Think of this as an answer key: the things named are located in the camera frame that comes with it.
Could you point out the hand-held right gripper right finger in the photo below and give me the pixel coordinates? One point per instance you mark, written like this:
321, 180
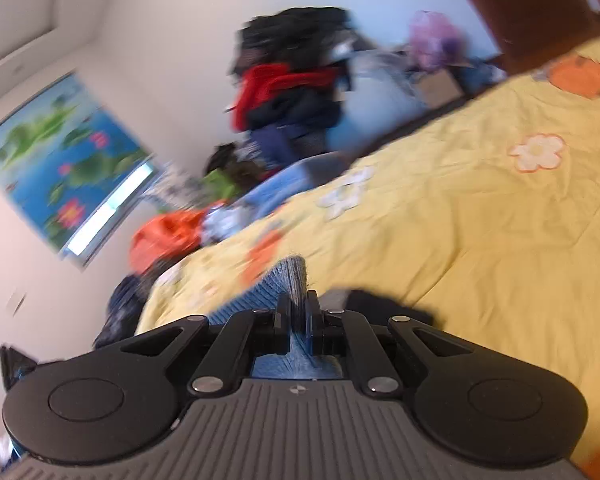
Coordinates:
314, 325

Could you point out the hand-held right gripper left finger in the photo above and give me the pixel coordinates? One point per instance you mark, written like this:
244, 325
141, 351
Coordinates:
284, 325

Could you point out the grey sweater with navy sleeves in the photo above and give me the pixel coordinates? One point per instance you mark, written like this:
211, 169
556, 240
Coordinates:
280, 285

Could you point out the dark patterned clothes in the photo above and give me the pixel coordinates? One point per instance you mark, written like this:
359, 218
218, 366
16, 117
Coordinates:
122, 310

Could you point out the pile of dark and red clothes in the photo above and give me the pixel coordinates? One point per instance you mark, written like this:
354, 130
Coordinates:
290, 90

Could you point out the white crumpled cloth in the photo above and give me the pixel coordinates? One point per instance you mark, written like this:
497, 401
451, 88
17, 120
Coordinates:
222, 225

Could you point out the light blue knitted cloth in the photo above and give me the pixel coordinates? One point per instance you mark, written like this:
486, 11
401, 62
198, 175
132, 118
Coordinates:
290, 182

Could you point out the orange plastic bag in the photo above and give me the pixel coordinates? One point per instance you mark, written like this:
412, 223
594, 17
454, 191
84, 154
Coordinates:
165, 240

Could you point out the yellow floral quilt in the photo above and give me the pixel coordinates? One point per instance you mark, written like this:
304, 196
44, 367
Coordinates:
455, 235

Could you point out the dark brown cloth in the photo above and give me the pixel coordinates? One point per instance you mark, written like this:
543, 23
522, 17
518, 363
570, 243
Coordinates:
220, 157

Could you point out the window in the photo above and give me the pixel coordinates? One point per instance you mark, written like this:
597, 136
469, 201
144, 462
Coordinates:
110, 210

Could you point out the clear plastic bag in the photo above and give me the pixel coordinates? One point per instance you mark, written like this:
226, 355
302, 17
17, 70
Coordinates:
385, 90

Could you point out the lotus print window blind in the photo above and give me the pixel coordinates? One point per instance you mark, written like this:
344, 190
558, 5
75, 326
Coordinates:
55, 160

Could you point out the pink plastic bag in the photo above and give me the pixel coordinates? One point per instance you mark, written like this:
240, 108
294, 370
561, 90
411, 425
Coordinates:
435, 40

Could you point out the brown wooden door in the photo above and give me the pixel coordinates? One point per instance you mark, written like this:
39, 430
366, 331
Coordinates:
530, 5

